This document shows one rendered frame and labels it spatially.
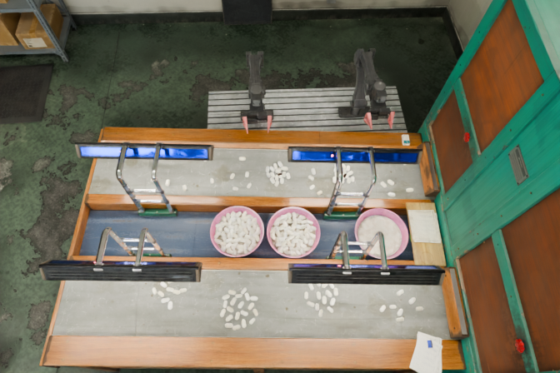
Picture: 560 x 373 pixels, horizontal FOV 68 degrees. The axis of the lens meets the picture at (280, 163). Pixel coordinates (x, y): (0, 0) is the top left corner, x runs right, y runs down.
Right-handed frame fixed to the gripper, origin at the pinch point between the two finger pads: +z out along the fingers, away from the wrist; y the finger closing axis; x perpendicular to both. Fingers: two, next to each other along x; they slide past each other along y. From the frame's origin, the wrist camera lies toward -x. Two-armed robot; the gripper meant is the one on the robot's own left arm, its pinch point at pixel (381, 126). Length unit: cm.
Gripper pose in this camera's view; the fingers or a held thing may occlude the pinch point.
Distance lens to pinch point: 207.5
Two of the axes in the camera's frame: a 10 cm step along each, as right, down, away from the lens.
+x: -0.3, 4.8, 8.8
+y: 10.0, -0.4, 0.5
